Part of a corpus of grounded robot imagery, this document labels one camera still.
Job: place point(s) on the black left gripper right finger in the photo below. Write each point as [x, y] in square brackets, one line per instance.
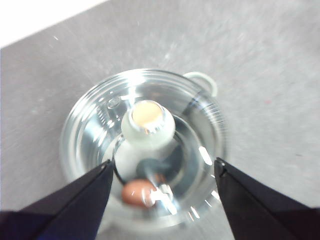
[255, 207]

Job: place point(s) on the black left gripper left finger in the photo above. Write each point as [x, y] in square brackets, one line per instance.
[75, 205]

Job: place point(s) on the brown egg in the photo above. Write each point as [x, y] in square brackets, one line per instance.
[133, 193]

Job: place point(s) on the glass lid with green knob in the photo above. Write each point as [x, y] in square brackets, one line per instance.
[147, 127]

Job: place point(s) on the pale green electric cooking pot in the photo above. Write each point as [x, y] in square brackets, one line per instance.
[197, 73]

